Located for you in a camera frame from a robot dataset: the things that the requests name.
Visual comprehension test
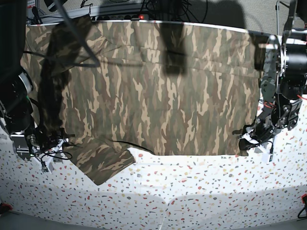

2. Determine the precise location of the camouflage T-shirt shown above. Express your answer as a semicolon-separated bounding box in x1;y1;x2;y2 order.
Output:
21;16;268;185

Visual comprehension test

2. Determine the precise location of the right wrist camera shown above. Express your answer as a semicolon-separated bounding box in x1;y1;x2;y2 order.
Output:
40;160;54;174

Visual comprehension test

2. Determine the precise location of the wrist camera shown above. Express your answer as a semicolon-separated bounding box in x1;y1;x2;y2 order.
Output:
261;152;273;164
40;160;54;174

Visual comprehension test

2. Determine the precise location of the red clamp corner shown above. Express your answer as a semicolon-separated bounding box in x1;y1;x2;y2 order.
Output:
301;194;307;206
0;203;12;215

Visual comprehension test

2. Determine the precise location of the red clamp right corner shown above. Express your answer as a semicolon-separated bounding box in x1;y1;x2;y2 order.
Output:
301;194;307;206

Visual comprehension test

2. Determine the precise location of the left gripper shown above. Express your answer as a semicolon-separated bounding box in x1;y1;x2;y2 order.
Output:
232;119;278;154

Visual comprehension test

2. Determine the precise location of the black power strip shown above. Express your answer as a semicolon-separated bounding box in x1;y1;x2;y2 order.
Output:
91;13;149;21

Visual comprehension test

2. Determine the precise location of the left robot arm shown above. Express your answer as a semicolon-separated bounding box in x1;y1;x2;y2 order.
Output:
239;0;307;163

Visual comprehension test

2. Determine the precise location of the metal stand pole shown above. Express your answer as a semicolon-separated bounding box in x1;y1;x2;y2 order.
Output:
275;0;290;35

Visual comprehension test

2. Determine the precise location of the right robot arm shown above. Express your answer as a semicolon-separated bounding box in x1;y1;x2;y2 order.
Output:
0;0;75;173

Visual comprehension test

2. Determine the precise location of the red clamp left corner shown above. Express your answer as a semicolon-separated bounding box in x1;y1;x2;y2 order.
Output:
0;203;12;215

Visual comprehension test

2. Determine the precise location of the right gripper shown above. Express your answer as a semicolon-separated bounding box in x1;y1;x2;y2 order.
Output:
26;128;75;168

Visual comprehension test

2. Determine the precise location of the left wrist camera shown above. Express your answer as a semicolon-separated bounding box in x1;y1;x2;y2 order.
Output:
261;152;273;164

